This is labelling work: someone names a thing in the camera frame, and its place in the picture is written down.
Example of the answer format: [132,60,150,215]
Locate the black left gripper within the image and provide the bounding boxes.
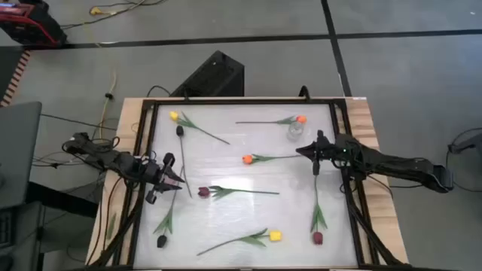
[142,151,186,206]

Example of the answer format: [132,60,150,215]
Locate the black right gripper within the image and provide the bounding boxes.
[295,129,340,177]

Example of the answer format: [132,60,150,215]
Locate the orange artificial tulip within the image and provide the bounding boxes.
[235,114,308,126]
[242,153,304,166]

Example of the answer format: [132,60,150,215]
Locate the black artificial tulip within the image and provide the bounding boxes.
[153,165,185,249]
[175,125,194,199]

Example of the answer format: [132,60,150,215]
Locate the yellow artificial tulip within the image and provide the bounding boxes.
[169,110,231,146]
[196,227,283,257]

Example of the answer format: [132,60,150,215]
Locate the clear cut-glass vase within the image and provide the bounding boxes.
[286,120,305,143]

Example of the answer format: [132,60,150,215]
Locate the black computer tower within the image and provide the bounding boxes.
[169,50,246,98]

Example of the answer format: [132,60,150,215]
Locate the grey desk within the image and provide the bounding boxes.
[0,100,43,210]

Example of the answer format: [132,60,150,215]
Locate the dark grey floor stand leg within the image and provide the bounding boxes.
[447,132,482,154]

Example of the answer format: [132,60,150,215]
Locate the dark keyboard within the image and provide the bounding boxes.
[0,210,15,249]

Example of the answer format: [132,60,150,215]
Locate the black orange-striped floor ramp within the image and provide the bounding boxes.
[0,47,32,108]

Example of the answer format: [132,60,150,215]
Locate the red and black equipment case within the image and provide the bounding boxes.
[0,0,69,48]

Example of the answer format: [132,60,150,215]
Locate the black metal table frame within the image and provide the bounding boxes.
[86,96,415,271]

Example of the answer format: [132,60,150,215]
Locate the yellow hanging cable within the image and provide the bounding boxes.
[98,73,117,141]

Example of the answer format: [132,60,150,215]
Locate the yellow extension cord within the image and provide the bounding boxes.
[89,0,166,18]

